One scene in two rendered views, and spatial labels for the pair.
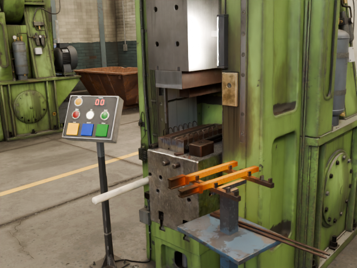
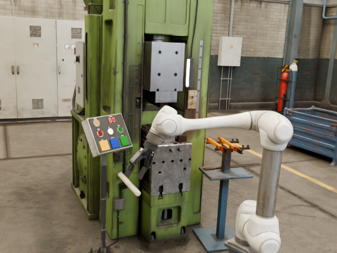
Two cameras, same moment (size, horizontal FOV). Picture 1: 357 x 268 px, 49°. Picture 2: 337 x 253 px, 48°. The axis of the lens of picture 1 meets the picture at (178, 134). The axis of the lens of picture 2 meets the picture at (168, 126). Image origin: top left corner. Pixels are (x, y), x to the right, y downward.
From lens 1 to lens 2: 3.11 m
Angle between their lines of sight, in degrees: 66
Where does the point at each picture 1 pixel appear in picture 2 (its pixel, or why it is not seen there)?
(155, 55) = (157, 82)
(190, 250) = (183, 200)
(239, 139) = not seen: hidden behind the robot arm
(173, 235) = (170, 197)
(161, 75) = (160, 94)
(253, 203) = (199, 161)
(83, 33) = not seen: outside the picture
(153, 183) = (156, 168)
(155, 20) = (159, 58)
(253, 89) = (202, 98)
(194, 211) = (188, 174)
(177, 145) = (170, 138)
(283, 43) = not seen: hidden behind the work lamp
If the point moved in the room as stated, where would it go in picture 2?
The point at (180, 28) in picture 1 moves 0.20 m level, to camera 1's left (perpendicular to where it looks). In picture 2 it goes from (178, 65) to (169, 66)
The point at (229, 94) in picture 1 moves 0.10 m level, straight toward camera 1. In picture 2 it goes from (192, 102) to (202, 103)
